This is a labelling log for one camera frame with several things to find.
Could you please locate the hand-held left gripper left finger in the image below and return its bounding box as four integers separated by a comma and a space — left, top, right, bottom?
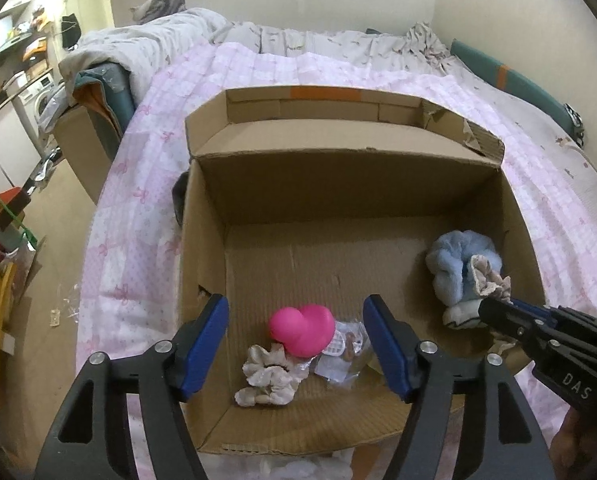
33, 294, 229, 480

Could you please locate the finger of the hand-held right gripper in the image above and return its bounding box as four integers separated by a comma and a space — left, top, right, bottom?
479, 299, 545, 349
509, 299, 562, 324

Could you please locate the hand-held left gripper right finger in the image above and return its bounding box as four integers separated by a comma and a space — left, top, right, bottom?
363, 294, 549, 480

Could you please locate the blue white fish plush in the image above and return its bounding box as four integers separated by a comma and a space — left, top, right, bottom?
443, 299, 489, 330

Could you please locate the beige lace scrunchie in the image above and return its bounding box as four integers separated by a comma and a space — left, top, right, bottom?
467, 255, 513, 303

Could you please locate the small clear packet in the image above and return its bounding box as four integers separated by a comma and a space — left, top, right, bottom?
311, 317, 374, 386

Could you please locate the cream satin scrunchie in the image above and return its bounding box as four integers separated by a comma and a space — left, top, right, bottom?
234, 344, 299, 407

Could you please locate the blue fluffy scrunchie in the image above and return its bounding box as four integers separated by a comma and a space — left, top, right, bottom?
425, 230, 503, 306

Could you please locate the pink heart-shaped toy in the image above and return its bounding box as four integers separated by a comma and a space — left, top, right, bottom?
271, 304, 335, 359

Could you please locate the brown cardboard box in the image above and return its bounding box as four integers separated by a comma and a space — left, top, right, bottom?
177, 86, 547, 456

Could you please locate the person's right hand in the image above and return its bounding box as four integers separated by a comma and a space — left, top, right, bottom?
550, 402, 597, 480

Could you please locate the white crumpled wrap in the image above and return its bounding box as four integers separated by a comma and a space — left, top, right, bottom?
258, 452, 359, 480

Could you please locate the dark grey striped cloth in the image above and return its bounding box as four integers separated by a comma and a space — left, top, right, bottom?
172, 172, 189, 228

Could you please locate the bed with pink quilt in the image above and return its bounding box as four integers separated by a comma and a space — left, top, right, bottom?
76, 42, 597, 480

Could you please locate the beige printed bed sheet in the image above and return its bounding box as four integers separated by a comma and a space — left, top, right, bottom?
443, 55, 597, 261

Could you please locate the black white patterned cloth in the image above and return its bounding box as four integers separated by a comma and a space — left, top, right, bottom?
566, 104, 587, 148

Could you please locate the large plain cardboard box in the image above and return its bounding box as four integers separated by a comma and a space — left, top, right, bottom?
53, 105, 116, 206

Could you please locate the teal bolster pillow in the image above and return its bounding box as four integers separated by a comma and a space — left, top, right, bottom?
451, 40, 587, 148

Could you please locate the teal orange folded mat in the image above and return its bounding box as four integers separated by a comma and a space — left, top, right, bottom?
73, 60, 139, 156

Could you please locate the white floor cabinet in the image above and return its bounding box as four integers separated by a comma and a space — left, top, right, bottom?
0, 95, 42, 196

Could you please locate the white washing machine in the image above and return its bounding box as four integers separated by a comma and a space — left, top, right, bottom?
28, 72, 62, 128

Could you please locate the grey floral duvet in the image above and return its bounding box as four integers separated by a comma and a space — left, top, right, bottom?
58, 7, 454, 86

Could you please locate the black hanging garment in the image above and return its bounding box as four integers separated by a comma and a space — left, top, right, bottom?
61, 14, 82, 50

